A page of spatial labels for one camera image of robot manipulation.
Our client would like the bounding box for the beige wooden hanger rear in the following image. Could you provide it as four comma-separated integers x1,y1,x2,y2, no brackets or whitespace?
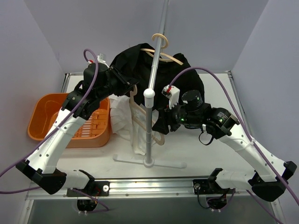
140,33,183,65

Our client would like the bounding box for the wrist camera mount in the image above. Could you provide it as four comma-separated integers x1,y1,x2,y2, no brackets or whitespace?
97,53,109,70
162,85,180,109

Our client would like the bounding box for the beige wooden hanger front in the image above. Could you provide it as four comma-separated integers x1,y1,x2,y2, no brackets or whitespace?
129,85,165,146

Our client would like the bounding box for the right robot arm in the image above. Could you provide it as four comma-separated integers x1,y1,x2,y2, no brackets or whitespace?
152,86,297,202

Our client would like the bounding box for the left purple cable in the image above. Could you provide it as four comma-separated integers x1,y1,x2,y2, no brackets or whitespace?
0,48,110,213

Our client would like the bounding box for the aluminium mounting rail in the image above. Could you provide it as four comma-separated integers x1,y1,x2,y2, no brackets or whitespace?
50,178,257,200

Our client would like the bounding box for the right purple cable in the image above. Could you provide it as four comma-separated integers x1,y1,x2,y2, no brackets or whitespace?
169,67,299,224

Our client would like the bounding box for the white pleated skirt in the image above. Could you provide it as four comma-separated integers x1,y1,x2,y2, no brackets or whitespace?
109,95,146,155

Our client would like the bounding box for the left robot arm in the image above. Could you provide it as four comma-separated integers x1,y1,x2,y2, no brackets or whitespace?
15,62,139,196

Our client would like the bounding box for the beige wooden hanger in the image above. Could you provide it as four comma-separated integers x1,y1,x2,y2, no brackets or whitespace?
129,85,165,146
140,33,183,65

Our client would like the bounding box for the orange plastic basket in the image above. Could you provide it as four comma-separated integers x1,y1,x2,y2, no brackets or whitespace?
28,93,111,148

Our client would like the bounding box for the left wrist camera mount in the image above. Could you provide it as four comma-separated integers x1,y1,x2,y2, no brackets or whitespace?
97,53,109,70

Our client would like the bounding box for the silver clothes rack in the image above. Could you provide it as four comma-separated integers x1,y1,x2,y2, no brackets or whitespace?
113,0,187,168

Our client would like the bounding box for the black garment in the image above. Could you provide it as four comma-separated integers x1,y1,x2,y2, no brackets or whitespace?
109,42,206,112

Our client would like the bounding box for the purple cable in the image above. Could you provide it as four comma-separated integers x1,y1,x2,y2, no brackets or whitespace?
0,48,110,213
169,67,299,224

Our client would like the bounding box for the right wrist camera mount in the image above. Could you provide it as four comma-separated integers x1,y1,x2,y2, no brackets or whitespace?
162,85,180,109

